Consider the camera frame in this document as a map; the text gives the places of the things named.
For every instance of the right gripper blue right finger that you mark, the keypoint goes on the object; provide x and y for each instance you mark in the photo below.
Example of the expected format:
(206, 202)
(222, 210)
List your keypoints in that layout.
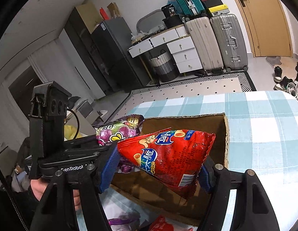
(205, 178)

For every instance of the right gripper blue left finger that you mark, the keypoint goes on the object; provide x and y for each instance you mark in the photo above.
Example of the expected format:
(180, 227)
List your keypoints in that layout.
(108, 162)

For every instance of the purple grape snack bag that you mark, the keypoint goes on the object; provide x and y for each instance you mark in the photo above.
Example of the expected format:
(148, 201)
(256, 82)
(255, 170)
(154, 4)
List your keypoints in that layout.
(123, 128)

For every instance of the red crisp snack bag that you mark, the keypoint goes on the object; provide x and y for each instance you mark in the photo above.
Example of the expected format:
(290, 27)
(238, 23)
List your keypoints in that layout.
(174, 157)

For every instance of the white red balloon gum bag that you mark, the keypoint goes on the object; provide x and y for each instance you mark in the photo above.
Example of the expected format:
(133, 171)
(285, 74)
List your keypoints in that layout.
(162, 224)

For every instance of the silver purple snack bag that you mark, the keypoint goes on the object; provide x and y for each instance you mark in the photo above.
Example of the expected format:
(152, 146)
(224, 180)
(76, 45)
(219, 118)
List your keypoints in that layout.
(124, 223)

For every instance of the person's left hand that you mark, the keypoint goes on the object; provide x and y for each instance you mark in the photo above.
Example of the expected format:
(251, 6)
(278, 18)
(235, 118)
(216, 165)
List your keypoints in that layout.
(38, 187)

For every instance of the cardboard SF express box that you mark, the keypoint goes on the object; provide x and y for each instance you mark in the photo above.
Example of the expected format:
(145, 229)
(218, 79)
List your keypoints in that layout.
(145, 190)

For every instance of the white curtain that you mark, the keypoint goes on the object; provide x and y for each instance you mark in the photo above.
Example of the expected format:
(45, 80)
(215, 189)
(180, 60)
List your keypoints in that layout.
(51, 61)

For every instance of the patterned floor rug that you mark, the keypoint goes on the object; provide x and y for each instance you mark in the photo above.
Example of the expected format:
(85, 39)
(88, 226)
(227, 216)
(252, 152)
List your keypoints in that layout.
(235, 82)

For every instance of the woven laundry basket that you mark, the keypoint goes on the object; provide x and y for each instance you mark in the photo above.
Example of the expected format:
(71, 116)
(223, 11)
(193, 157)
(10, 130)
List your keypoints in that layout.
(164, 66)

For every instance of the black refrigerator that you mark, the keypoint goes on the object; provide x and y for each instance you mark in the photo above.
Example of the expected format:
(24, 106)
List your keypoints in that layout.
(113, 39)

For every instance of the pile of shoes on floor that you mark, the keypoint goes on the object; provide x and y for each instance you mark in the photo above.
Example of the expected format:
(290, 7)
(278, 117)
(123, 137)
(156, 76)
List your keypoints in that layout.
(286, 84)

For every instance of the white drawer desk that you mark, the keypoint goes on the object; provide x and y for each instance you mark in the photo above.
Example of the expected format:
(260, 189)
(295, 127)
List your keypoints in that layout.
(177, 42)

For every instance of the dark tall cabinet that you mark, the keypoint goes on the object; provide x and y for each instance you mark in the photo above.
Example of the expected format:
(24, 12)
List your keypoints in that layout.
(79, 28)

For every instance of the silver suitcase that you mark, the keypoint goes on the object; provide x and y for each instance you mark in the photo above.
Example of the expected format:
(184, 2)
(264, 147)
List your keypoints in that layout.
(230, 41)

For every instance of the oval mirror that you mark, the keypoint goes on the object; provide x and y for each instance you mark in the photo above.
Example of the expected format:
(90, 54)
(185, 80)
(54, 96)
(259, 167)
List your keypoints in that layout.
(150, 21)

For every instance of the beige suitcase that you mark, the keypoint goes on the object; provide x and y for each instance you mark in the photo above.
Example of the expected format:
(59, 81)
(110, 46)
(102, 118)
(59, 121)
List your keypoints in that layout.
(206, 45)

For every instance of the wooden door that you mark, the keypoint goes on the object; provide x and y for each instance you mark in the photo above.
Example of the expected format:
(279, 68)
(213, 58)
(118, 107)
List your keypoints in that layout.
(267, 27)

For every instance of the stacked shoe boxes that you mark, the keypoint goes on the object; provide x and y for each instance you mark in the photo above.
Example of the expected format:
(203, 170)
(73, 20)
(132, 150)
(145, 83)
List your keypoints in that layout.
(215, 8)

